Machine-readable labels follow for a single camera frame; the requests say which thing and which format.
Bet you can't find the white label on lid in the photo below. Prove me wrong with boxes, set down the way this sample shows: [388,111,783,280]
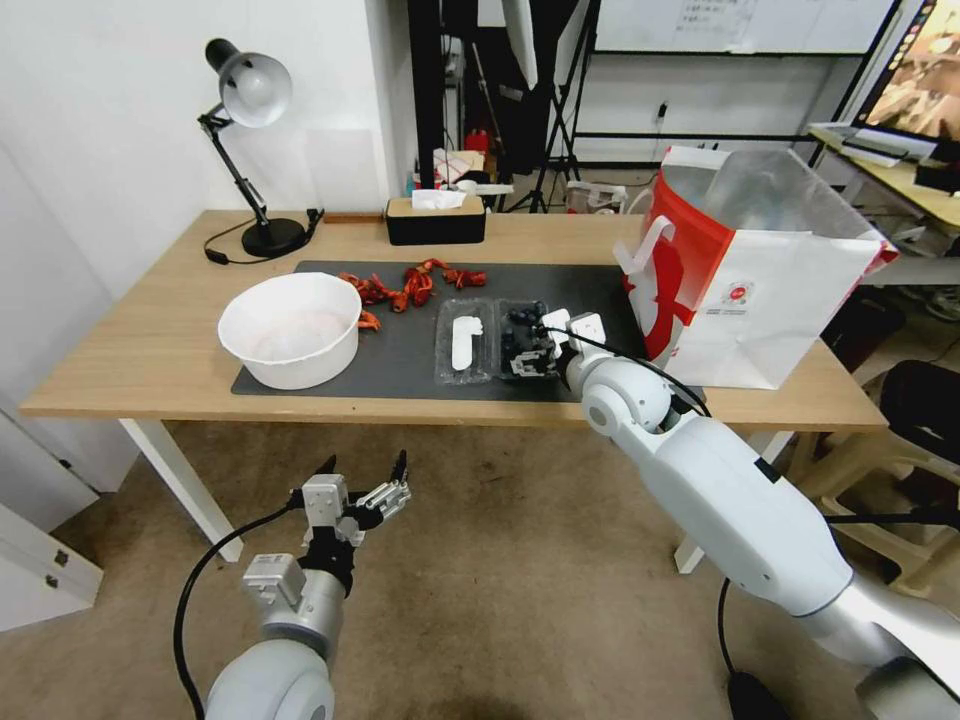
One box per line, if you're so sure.
[449,315,486,371]

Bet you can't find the black lamp cable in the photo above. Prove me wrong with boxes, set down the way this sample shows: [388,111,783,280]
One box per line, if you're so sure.
[203,207,326,266]

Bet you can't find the beige plastic stool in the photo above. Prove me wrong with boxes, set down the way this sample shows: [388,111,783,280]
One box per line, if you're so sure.
[791,371,960,598]

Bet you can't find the white cabinet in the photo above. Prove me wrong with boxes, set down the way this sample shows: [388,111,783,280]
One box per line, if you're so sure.
[0,407,107,636]

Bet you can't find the white and red takeout bag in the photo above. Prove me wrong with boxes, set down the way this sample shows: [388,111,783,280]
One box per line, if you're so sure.
[612,145,901,392]

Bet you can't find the clear plastic takeout container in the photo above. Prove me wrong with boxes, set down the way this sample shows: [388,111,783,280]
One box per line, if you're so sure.
[434,297,580,388]

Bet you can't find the black tissue box wooden lid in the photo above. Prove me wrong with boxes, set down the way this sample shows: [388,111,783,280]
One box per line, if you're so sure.
[385,196,488,247]

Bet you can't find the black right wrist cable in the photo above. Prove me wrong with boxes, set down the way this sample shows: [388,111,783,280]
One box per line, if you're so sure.
[569,329,712,419]

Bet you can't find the black desk lamp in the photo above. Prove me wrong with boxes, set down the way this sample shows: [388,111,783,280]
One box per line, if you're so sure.
[197,37,310,261]

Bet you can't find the whiteboard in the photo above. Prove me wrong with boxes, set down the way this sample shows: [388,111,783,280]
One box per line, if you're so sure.
[590,0,903,56]

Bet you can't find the dark grey table mat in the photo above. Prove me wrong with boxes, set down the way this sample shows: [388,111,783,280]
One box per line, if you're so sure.
[230,260,708,406]

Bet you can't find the cardboard box with red tape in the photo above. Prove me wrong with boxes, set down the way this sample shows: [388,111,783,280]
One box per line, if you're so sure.
[432,147,493,190]

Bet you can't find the black chair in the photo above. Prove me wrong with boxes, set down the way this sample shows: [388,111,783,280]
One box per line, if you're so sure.
[878,359,960,471]

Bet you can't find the wooden table with white legs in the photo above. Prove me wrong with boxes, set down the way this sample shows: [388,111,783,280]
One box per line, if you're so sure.
[18,208,890,577]

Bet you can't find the computer monitor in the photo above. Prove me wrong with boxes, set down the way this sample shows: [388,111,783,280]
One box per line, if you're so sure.
[850,0,960,145]

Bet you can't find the white softbox panel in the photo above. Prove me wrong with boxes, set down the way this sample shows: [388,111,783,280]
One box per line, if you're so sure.
[500,0,542,92]

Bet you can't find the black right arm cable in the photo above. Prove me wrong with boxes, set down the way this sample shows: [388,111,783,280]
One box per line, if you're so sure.
[714,575,793,720]

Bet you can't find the white tissue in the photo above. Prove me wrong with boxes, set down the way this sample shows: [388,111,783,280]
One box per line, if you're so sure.
[410,188,469,212]

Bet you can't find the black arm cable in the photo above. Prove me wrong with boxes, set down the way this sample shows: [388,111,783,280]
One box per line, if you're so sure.
[714,575,793,720]
[172,500,305,720]

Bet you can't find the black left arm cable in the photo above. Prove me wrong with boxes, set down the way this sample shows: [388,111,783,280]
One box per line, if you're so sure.
[172,500,305,720]

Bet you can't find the pale office desk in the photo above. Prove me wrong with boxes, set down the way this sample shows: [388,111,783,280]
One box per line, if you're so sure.
[807,123,960,288]

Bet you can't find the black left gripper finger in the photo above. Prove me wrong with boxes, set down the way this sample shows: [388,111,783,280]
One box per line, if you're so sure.
[358,449,415,523]
[301,453,340,490]

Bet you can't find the black bag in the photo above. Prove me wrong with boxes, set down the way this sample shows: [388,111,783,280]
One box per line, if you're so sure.
[820,287,907,375]

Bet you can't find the black light stand tripod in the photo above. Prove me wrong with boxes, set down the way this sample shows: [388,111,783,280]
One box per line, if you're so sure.
[503,44,601,216]

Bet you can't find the keyboard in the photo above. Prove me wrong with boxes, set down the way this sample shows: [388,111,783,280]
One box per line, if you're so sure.
[839,136,911,167]

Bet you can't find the dark blueberries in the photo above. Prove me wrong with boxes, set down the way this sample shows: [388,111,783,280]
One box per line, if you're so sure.
[500,299,556,376]

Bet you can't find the white paper bowl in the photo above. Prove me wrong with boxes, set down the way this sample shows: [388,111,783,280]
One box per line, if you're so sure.
[216,271,364,391]

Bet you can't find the white shopping bag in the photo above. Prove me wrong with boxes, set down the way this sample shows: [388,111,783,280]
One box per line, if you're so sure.
[565,179,628,217]

